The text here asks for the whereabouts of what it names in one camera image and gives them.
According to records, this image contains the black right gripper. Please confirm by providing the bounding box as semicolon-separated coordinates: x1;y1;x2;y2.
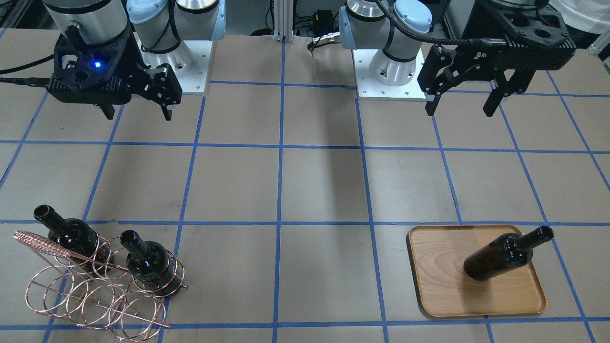
48;24;183;121

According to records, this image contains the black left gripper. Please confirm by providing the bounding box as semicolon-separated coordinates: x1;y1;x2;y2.
417;0;577;117

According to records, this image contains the dark wine bottle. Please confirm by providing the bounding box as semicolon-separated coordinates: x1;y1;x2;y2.
463;225;555;282
33;204;98;258
120;230;176;291

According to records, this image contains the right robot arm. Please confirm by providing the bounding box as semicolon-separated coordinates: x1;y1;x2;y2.
43;0;226;121

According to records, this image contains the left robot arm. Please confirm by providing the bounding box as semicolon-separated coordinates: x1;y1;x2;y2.
338;0;577;117

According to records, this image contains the wooden tray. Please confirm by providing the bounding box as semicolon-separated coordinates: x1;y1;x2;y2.
406;224;547;318

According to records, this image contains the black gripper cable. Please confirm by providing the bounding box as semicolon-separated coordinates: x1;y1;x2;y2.
376;0;506;47

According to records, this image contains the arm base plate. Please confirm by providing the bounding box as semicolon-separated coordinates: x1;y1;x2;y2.
141;40;214;95
352;49;427;101

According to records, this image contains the aluminium frame post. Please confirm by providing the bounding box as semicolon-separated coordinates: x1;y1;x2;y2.
272;0;296;45

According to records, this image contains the copper wire bottle basket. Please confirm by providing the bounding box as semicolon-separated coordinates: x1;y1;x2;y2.
13;231;170;343

